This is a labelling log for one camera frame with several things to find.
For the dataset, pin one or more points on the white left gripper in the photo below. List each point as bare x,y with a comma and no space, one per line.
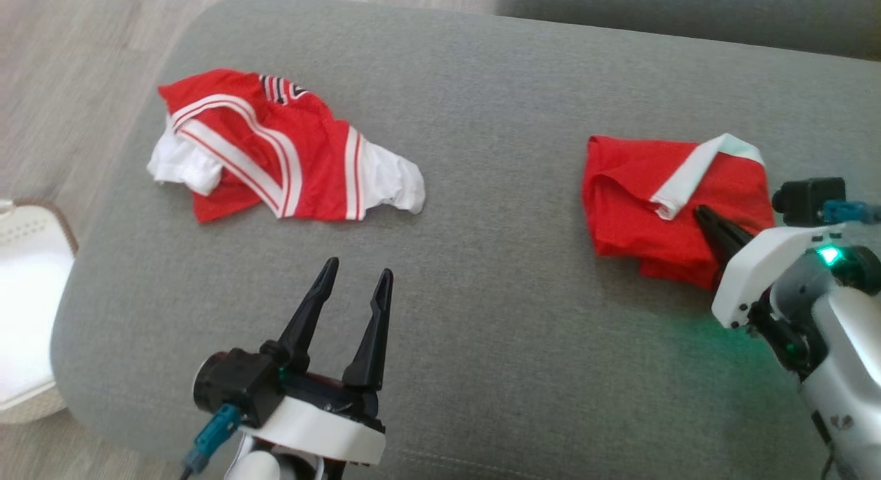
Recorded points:
323,425

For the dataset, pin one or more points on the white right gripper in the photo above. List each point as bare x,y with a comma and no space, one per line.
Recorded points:
764,273

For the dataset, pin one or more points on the red shorts white stripe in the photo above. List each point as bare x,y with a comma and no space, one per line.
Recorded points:
633,211

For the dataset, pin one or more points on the red basketball jersey white sleeves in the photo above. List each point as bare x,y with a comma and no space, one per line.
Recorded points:
289,163

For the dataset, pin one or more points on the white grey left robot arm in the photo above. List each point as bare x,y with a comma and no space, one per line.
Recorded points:
265,468

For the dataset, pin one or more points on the large grey sofa seat cushion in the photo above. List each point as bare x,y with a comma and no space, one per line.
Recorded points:
482,294

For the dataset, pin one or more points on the white laundry basket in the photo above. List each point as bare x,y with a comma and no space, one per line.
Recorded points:
27,308

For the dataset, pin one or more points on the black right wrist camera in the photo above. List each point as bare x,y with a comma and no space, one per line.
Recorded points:
809,199

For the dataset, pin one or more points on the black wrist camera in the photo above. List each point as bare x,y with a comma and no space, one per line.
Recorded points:
809,199
234,383

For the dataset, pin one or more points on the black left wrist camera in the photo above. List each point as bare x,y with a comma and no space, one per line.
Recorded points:
234,383

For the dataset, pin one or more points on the blue right camera connector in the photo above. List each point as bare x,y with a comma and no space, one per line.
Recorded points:
850,211

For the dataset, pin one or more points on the blue camera connector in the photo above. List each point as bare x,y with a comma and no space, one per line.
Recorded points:
850,211
215,435

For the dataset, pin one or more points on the blue left camera connector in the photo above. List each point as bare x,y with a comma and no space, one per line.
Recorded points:
215,435

